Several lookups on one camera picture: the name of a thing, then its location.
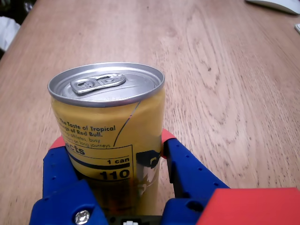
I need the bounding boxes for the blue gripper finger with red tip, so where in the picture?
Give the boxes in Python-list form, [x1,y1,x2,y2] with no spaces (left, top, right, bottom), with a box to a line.
[29,137,108,225]
[161,128,230,225]

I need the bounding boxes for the yellow energy drink can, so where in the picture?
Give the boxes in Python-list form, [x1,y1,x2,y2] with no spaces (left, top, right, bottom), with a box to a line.
[47,62,165,216]

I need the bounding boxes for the white cloth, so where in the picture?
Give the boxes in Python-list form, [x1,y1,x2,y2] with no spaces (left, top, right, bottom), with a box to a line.
[0,16,21,53]

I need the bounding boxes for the white computer mouse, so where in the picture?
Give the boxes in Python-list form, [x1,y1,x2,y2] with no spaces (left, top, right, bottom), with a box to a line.
[245,0,300,15]

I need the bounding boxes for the red camera mount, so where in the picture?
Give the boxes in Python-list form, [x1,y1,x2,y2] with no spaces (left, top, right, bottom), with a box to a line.
[196,187,300,225]

